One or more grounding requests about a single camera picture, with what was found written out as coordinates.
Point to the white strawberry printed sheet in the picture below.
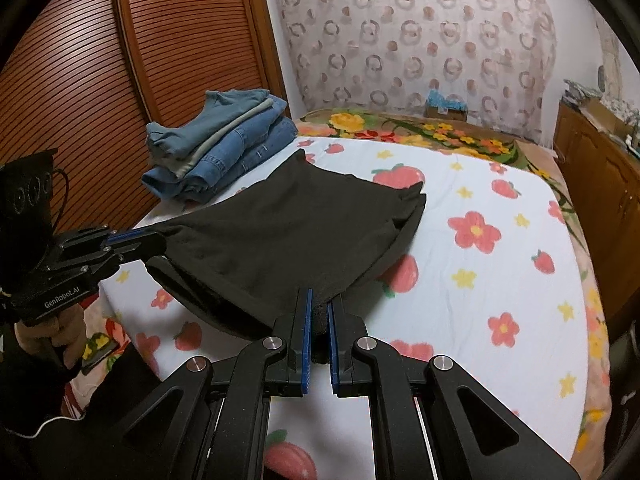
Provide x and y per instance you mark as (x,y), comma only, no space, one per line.
(500,270)

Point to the tied lace curtain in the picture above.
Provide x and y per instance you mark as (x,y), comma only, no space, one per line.
(609,60)

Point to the pile of papers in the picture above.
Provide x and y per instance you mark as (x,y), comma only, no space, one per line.
(580,91)

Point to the person's left hand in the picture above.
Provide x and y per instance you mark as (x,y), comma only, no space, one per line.
(75,325)

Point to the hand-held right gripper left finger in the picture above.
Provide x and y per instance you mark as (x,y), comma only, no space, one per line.
(307,340)

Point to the blue denim folded jeans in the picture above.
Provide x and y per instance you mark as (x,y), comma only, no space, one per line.
(250,145)

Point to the light blue folded jeans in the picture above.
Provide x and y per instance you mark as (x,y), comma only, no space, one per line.
(215,120)

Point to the wooden cabinet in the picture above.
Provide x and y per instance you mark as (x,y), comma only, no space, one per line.
(600,185)

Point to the person's left forearm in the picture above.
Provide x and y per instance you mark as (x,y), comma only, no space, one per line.
(25,410)

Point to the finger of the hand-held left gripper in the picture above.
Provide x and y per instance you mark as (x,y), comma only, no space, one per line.
(120,236)
(142,249)

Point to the circle patterned curtain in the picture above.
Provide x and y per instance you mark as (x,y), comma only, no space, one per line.
(425,50)

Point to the dark cloth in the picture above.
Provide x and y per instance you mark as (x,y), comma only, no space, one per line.
(125,380)

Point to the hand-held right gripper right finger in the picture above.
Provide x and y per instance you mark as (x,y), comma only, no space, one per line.
(334,350)

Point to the black pants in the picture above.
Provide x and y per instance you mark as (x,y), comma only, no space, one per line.
(280,230)

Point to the wooden louvred wardrobe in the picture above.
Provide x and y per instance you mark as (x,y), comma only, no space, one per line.
(175,60)

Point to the open cardboard box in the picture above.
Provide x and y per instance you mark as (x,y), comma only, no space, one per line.
(602,115)

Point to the small cardboard box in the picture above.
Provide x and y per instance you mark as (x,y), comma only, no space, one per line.
(445,107)

